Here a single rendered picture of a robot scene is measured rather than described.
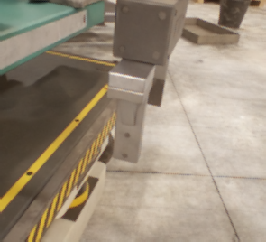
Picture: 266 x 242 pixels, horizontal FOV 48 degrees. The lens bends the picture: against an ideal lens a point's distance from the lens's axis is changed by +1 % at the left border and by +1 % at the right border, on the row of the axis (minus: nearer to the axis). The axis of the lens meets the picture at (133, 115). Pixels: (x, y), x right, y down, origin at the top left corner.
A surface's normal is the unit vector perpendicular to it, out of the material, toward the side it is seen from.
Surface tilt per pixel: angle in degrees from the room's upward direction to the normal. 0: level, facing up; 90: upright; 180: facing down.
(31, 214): 0
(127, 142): 90
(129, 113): 120
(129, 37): 90
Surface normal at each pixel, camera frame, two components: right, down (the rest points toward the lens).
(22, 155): 0.11, -0.87
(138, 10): -0.25, 0.45
